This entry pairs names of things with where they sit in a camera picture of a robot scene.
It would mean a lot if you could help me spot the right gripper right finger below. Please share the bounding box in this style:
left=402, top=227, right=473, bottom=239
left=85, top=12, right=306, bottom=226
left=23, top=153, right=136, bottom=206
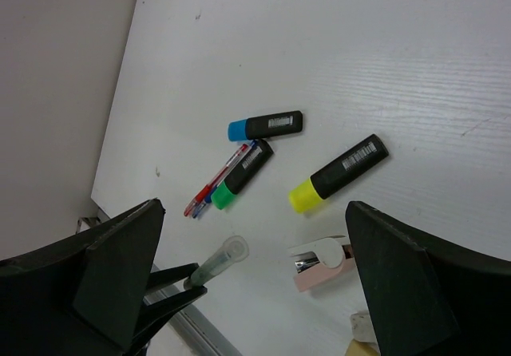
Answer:
left=345, top=201, right=510, bottom=355

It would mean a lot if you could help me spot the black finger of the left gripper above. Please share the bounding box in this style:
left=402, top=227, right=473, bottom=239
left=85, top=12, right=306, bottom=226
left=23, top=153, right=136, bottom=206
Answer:
left=127, top=263, right=208, bottom=351

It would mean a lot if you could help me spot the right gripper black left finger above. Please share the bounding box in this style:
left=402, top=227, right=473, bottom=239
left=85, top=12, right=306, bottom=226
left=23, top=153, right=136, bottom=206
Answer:
left=1, top=199, right=164, bottom=355

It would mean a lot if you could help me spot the yellow pen tube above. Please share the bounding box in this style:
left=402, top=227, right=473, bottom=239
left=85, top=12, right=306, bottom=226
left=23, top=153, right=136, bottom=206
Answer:
left=183, top=235, right=249, bottom=290

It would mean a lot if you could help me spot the red pen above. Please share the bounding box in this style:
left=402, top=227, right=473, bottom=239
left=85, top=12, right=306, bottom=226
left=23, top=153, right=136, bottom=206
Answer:
left=183, top=143, right=251, bottom=217

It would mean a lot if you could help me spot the blue cap black highlighter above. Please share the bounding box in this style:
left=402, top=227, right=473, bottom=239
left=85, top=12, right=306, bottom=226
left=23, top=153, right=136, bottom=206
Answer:
left=228, top=110, right=303, bottom=141

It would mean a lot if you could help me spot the grey eraser block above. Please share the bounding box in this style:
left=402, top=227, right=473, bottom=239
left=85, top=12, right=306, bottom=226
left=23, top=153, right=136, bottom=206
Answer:
left=350, top=311, right=377, bottom=343

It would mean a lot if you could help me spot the small wooden sharpener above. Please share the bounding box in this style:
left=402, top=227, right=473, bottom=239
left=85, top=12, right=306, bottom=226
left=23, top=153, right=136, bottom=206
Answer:
left=345, top=339, right=379, bottom=356

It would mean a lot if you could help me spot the pink white stapler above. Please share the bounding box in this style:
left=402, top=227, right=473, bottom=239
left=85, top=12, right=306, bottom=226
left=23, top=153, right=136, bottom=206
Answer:
left=287, top=235, right=355, bottom=292

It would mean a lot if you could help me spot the blue pen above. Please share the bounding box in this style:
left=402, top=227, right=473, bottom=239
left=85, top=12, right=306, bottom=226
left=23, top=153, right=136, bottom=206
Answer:
left=192, top=140, right=259, bottom=219

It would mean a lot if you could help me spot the yellow cap black highlighter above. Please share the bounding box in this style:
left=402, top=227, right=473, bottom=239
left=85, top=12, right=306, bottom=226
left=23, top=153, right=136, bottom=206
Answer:
left=288, top=134, right=389, bottom=213

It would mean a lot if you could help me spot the green cap black highlighter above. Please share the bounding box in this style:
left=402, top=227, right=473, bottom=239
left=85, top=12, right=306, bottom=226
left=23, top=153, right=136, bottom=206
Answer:
left=212, top=140, right=274, bottom=210

